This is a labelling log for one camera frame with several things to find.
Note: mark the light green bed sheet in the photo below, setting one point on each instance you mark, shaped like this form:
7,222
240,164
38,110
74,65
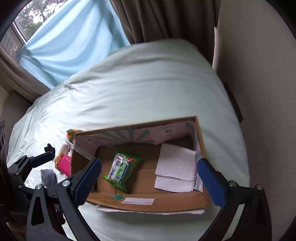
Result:
139,84

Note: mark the white paper towel stack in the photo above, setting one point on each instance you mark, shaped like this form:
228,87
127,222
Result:
176,169

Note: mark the pink zip pouch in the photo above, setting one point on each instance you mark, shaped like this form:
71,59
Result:
64,165

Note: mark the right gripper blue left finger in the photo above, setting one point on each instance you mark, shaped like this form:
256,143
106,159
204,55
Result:
82,182

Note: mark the left brown curtain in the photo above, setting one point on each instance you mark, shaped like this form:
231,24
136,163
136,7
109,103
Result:
15,78

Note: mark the grey fuzzy sock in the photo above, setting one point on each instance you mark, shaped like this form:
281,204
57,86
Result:
48,178

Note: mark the green wet wipes pack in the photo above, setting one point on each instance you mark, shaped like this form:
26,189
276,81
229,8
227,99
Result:
122,166

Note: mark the brown fuzzy scrunchie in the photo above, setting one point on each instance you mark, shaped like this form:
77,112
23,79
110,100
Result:
63,152

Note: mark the window with white frame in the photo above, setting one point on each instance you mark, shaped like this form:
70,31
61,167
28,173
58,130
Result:
27,22

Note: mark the green orange plush toy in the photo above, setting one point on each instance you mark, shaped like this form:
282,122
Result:
71,134

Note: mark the brown curtain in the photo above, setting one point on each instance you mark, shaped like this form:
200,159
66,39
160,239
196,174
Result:
15,78
150,20

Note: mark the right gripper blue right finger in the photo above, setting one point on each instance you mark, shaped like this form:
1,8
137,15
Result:
216,184

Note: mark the light blue hanging sheet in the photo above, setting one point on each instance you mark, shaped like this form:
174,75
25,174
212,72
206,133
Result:
81,34

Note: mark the cardboard box with pink lining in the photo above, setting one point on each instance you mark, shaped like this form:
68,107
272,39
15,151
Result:
145,141

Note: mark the right brown curtain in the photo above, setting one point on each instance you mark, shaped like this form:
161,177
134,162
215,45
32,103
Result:
150,20

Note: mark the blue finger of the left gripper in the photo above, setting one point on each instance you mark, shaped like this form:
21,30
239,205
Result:
42,159

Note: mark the black hair scrunchie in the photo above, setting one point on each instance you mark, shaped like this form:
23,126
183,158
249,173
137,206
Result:
49,148

